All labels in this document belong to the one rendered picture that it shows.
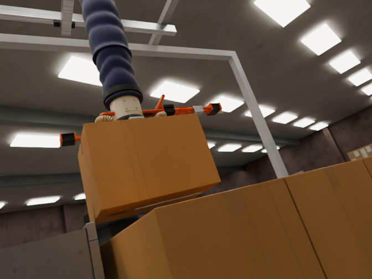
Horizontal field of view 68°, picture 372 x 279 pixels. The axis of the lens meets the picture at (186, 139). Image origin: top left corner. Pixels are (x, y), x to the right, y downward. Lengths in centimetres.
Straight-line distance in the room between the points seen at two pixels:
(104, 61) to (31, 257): 110
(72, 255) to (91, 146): 48
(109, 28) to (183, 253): 146
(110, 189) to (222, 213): 66
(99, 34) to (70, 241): 121
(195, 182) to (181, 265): 79
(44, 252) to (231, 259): 59
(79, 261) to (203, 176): 68
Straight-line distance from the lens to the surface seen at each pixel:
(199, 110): 178
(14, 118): 666
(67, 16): 344
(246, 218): 71
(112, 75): 163
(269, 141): 447
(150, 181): 128
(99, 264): 102
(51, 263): 101
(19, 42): 395
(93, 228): 103
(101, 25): 186
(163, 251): 61
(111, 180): 124
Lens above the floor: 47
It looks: 19 degrees up
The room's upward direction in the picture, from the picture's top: 18 degrees counter-clockwise
